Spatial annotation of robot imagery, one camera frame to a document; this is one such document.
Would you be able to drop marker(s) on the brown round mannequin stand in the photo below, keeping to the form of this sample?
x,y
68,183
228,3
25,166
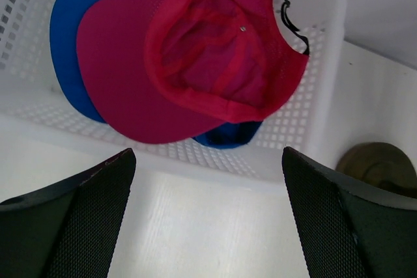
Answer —
x,y
381,165

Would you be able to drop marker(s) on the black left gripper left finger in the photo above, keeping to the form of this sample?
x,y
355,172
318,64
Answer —
x,y
69,228

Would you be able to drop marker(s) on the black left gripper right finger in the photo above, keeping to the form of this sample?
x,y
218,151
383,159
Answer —
x,y
348,228

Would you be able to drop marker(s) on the white plastic mesh basket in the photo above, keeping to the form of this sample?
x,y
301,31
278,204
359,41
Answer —
x,y
38,118

